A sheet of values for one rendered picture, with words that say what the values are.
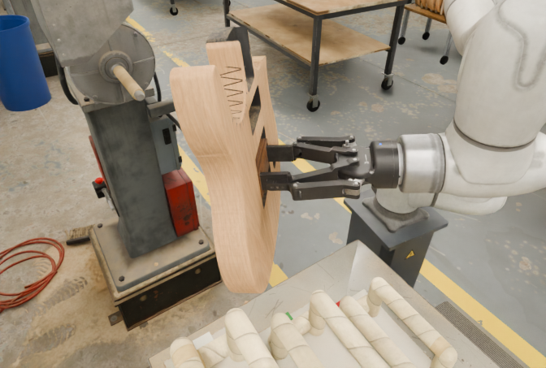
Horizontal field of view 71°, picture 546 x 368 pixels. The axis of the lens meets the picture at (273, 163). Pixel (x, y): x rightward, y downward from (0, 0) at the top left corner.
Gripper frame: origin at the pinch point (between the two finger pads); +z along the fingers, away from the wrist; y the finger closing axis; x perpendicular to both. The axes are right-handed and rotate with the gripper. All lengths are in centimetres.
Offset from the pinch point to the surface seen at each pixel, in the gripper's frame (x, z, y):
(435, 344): -31.8, -27.8, -10.8
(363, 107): -135, -40, 271
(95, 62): 1, 56, 50
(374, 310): -38.6, -18.7, -0.1
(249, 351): -12.5, 0.8, -23.8
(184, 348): -11.4, 9.1, -24.4
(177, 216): -81, 61, 73
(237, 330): -12.2, 2.8, -21.1
